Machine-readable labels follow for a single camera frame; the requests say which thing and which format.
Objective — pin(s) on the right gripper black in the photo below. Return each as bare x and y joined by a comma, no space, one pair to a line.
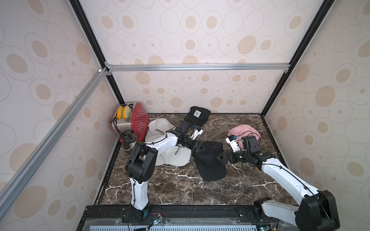
229,156

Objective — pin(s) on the horizontal aluminium rail back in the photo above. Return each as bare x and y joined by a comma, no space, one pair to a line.
197,67

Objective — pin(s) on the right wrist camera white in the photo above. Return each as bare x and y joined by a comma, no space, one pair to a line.
233,142

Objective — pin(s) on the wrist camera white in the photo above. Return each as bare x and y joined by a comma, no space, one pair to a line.
196,133
233,142

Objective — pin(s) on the small dark bottle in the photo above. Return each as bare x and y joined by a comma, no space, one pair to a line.
126,146

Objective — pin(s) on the black frame post right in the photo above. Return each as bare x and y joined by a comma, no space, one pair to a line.
307,38

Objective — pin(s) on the aluminium rail left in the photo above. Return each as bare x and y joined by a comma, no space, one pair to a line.
17,184

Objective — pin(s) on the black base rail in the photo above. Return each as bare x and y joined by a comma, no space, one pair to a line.
122,216

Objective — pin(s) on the black cap with white label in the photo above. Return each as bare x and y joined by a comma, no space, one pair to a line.
197,116

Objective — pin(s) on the yellow sponge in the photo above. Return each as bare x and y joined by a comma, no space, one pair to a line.
124,112

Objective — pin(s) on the black frame post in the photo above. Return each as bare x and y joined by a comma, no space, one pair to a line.
84,22
307,38

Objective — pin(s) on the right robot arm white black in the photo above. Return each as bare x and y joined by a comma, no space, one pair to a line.
315,210

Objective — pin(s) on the pink LA cap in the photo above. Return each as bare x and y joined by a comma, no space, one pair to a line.
242,131

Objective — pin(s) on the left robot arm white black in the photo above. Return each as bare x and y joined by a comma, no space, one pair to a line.
141,162

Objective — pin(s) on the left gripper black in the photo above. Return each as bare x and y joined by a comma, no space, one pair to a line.
195,147

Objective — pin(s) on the clear bottle black cap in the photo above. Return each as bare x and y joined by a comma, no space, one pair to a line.
129,136

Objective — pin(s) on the metal rack container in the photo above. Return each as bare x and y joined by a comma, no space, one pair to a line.
121,125

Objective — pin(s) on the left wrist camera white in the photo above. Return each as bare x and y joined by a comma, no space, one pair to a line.
196,133

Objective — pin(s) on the white Colorado cap front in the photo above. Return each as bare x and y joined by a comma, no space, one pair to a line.
168,152

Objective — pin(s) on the white cap back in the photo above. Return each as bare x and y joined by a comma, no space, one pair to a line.
157,128

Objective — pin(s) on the black frame post left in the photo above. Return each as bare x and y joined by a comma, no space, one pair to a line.
84,22

